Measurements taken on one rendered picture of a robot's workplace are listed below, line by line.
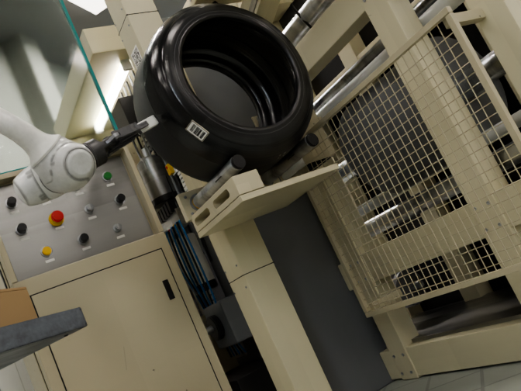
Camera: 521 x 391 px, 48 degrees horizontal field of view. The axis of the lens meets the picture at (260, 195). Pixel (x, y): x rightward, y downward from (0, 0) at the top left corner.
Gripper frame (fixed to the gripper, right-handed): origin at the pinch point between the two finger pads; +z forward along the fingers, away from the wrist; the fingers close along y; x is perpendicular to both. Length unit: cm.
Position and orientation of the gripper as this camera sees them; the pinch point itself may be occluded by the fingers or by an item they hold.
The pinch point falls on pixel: (146, 124)
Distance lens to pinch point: 176.6
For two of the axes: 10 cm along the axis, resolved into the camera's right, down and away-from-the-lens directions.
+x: 6.1, 7.9, -0.3
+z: 6.7, -4.9, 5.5
